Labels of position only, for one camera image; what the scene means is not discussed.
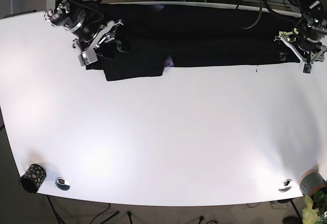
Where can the black gold-dotted cup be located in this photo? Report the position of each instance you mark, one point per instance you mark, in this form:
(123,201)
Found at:
(33,178)

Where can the grey flower pot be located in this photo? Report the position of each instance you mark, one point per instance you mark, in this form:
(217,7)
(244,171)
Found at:
(311,182)

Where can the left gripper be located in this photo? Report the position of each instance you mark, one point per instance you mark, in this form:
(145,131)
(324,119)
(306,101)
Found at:
(307,50)

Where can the right silver table grommet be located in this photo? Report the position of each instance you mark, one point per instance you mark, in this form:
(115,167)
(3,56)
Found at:
(285,186)

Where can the silver table grommet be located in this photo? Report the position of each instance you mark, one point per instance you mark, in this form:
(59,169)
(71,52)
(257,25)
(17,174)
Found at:
(285,186)
(62,184)

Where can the green potted plant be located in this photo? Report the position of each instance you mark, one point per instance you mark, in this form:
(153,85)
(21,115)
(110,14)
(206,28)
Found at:
(315,210)

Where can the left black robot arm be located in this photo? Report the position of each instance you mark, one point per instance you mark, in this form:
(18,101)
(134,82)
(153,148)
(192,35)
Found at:
(311,23)

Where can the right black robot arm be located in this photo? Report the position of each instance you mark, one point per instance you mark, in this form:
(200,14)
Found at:
(83,19)

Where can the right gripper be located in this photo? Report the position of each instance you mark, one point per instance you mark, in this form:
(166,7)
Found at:
(107,34)

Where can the left silver table grommet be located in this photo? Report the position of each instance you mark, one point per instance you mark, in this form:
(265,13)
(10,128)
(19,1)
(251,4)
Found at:
(62,184)

